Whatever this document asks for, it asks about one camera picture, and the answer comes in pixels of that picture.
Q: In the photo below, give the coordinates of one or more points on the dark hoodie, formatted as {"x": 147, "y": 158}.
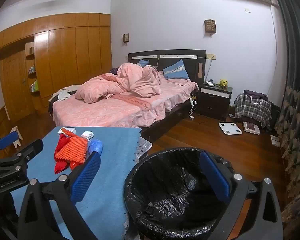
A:
{"x": 257, "y": 95}

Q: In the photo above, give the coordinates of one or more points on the white tissue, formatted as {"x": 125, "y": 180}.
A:
{"x": 87, "y": 135}

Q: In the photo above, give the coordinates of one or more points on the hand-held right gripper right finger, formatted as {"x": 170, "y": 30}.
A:
{"x": 215, "y": 175}

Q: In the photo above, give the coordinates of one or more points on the white wooden stool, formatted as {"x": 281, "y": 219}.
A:
{"x": 15, "y": 131}

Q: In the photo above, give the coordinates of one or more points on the white remote control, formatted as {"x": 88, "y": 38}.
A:
{"x": 210, "y": 83}

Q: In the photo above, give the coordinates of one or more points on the air conditioner pipe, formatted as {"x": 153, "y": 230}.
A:
{"x": 275, "y": 27}

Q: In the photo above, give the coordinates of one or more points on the plaid shirt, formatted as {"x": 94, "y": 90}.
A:
{"x": 250, "y": 110}

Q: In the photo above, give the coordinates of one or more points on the low wooden cabinet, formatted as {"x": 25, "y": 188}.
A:
{"x": 0, "y": 122}

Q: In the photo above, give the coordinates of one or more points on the blue tablecloth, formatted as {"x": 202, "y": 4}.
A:
{"x": 110, "y": 155}

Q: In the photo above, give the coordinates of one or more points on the small blue pillow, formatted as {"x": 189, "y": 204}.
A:
{"x": 143, "y": 62}

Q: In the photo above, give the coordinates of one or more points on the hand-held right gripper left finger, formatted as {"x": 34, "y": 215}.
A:
{"x": 86, "y": 175}

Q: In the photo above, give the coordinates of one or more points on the orange cloth piece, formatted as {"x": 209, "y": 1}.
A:
{"x": 68, "y": 133}

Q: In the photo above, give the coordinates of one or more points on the wall power socket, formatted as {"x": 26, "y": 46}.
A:
{"x": 211, "y": 56}

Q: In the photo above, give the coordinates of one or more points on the pink bed with duvet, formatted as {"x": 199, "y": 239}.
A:
{"x": 165, "y": 53}
{"x": 102, "y": 112}

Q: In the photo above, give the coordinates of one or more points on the black bag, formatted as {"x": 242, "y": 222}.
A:
{"x": 273, "y": 117}

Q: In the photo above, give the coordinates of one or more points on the wooden wardrobe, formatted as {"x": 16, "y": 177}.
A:
{"x": 65, "y": 55}

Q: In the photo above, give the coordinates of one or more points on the yellow plush toy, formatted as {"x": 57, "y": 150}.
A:
{"x": 223, "y": 83}

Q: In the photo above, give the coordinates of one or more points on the waste bin with black bag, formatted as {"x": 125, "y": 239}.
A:
{"x": 170, "y": 205}

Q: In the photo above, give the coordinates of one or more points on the white wall switch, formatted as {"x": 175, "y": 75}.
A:
{"x": 247, "y": 9}

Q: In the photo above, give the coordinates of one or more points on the large blue pillow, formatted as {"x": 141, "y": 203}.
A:
{"x": 177, "y": 70}

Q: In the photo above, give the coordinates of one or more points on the pile of pale clothes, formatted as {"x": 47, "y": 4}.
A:
{"x": 63, "y": 95}

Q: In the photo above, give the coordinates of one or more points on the small toiletry bottles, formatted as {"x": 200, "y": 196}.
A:
{"x": 32, "y": 69}

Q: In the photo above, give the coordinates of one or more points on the pink duvet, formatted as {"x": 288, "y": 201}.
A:
{"x": 140, "y": 85}

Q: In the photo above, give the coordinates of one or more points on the orange mesh pad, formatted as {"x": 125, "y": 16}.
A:
{"x": 72, "y": 150}

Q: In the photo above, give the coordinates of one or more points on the blue plastic bag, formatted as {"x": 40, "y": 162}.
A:
{"x": 96, "y": 146}

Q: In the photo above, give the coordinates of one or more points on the teal patterned curtain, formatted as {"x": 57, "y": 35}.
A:
{"x": 295, "y": 55}

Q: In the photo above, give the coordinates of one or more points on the green bottle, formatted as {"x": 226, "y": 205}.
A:
{"x": 35, "y": 85}

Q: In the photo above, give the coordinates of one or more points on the small brown box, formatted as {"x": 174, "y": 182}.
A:
{"x": 32, "y": 50}

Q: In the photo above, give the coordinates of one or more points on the dark nightstand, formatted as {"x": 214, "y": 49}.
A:
{"x": 212, "y": 105}

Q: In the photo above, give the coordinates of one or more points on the white power strip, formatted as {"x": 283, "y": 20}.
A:
{"x": 191, "y": 101}

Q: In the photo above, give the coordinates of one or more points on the white bathroom scale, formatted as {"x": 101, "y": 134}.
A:
{"x": 230, "y": 128}

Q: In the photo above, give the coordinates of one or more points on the white scale with maroon centre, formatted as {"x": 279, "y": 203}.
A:
{"x": 251, "y": 128}

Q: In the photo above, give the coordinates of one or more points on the wooden wall lamp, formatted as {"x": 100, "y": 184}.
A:
{"x": 210, "y": 26}
{"x": 126, "y": 38}

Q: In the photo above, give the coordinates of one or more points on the white paper box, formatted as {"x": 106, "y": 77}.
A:
{"x": 275, "y": 140}

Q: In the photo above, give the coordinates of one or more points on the red cloth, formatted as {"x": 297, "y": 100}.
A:
{"x": 60, "y": 166}

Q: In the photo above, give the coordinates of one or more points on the small white blue box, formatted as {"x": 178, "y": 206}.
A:
{"x": 72, "y": 129}

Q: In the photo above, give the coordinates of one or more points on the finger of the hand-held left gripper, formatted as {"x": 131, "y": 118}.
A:
{"x": 30, "y": 151}
{"x": 7, "y": 139}

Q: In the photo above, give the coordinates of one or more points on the dark purple cloth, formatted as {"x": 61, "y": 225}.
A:
{"x": 113, "y": 71}

